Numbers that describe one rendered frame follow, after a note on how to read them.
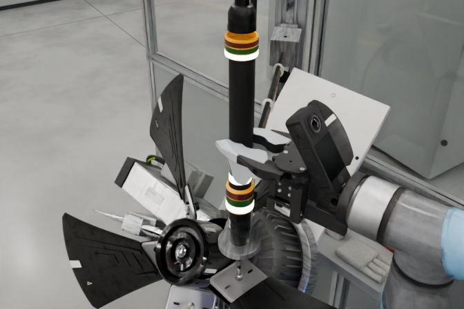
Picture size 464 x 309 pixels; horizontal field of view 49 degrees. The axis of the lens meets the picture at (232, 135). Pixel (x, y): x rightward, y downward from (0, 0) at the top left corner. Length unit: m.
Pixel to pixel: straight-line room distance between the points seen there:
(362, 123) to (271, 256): 0.34
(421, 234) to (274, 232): 0.46
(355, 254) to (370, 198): 0.80
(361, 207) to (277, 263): 0.41
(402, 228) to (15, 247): 2.43
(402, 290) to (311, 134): 0.22
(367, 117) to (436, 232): 0.52
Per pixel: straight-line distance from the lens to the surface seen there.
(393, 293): 0.69
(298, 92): 1.20
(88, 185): 3.15
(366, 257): 1.43
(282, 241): 1.02
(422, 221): 0.63
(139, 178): 1.26
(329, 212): 0.69
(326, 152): 0.66
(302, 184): 0.67
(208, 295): 0.99
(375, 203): 0.64
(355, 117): 1.12
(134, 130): 3.59
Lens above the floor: 1.88
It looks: 33 degrees down
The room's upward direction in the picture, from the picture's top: straight up
